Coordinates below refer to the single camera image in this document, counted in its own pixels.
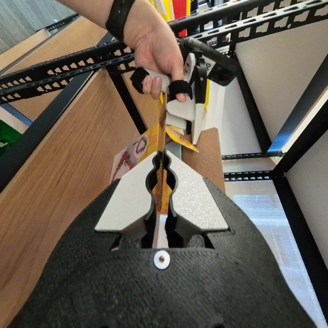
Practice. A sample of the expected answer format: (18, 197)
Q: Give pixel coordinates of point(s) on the black metal shelf rack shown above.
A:
(64, 69)

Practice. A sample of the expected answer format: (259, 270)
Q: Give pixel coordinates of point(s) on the green plastic bin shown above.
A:
(7, 135)

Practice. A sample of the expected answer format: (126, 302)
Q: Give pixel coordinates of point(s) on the white shelf board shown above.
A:
(269, 89)
(312, 194)

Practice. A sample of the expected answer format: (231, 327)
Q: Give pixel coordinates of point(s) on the yellow plastic bin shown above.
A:
(161, 7)

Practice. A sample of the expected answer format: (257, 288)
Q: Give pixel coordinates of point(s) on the person's left forearm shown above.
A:
(89, 10)

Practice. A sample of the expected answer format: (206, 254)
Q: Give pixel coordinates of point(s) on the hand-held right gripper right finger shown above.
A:
(199, 205)

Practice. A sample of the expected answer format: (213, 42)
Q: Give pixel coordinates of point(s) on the yellow and white toy box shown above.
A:
(153, 138)

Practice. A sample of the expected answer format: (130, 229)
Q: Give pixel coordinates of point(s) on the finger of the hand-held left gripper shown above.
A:
(198, 123)

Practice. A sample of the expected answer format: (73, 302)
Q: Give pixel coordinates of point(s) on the black wristband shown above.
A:
(117, 20)

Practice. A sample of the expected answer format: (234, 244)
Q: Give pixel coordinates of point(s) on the person's left hand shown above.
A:
(153, 46)

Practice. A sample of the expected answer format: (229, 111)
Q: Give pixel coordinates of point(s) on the stack of yellow red bins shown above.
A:
(183, 15)

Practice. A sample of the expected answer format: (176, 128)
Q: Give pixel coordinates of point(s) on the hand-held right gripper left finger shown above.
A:
(123, 205)

